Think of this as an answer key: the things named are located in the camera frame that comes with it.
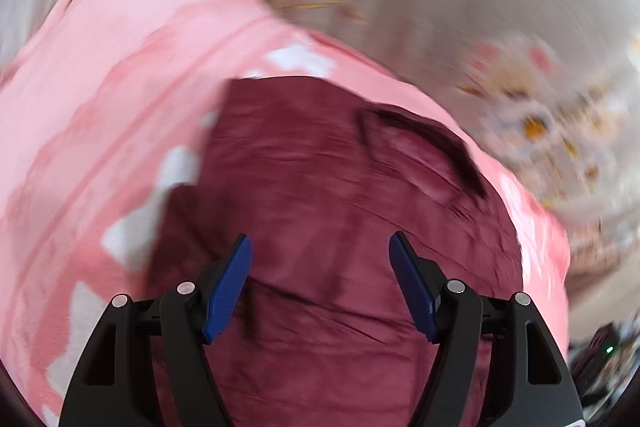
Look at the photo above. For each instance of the dark device with green light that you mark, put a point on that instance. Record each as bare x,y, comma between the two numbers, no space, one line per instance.
600,349

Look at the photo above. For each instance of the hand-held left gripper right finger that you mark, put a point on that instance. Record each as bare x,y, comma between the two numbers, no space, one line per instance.
412,287

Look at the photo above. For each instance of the maroon quilted jacket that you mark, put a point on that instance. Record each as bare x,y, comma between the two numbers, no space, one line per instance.
310,187

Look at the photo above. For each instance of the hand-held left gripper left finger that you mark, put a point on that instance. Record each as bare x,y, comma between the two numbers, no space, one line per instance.
230,287

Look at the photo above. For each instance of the pink blanket with white print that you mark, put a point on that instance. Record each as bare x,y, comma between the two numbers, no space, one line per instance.
100,82

